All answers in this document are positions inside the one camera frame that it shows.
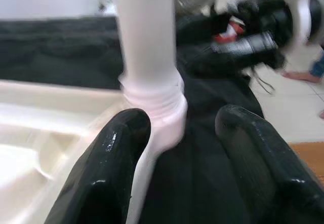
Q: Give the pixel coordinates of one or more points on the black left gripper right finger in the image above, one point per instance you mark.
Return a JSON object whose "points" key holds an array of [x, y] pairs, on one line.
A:
{"points": [[273, 173]]}

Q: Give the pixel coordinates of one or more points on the white plastic table leg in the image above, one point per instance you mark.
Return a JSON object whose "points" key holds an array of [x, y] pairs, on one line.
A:
{"points": [[146, 44]]}

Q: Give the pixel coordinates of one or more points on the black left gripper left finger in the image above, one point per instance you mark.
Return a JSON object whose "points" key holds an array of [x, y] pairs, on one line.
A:
{"points": [[101, 170]]}

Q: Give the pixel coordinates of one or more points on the red white floor item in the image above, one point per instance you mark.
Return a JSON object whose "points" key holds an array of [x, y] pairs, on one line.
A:
{"points": [[229, 32]]}

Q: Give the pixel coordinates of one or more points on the person leg blue jeans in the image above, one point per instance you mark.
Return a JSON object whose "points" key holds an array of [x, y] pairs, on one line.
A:
{"points": [[303, 75]]}

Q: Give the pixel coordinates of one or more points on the black table cloth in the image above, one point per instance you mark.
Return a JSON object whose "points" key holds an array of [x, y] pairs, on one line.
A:
{"points": [[63, 51]]}

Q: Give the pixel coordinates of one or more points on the white plastic table top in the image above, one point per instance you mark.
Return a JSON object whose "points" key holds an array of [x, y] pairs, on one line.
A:
{"points": [[38, 122]]}

